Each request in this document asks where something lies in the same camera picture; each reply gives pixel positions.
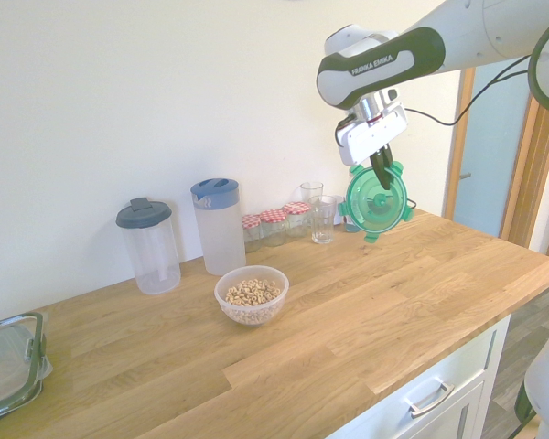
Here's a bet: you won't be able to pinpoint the clear pitcher with dark lid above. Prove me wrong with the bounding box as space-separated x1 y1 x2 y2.
114 197 182 296

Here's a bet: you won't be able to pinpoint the rectangular container green-rimmed lid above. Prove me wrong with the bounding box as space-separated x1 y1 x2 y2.
0 312 55 424

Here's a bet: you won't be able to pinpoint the clear bowl with cereal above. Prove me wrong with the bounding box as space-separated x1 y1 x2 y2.
213 265 290 327

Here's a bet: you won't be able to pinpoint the green round container lid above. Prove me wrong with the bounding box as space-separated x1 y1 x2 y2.
337 162 413 244

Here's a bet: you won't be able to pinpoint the dark green curved frame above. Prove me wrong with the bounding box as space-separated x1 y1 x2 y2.
514 382 537 424

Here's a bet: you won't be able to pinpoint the silver drawer handle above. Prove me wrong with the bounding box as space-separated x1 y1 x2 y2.
404 381 457 418

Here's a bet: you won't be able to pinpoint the glass jar red checkered lid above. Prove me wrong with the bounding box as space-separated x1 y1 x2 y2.
242 213 263 252
260 209 287 248
282 201 313 239

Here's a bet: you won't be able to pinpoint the white drawer with handle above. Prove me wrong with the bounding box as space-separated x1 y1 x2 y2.
328 314 513 439

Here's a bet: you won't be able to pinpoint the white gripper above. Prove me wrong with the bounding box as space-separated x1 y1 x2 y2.
338 105 409 189

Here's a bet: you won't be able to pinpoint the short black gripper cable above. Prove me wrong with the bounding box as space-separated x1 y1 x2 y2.
334 117 356 148

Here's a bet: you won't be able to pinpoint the tall smooth drinking glass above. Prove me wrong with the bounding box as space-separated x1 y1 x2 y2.
299 181 325 216

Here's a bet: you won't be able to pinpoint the long black robot cable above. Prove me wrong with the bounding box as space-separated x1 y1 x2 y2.
403 54 532 127

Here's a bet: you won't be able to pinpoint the clear pitcher with blue lid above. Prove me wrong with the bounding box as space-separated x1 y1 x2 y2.
190 177 248 277

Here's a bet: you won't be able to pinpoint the ribbed glass tumbler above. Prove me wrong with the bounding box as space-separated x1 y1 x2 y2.
307 195 339 245

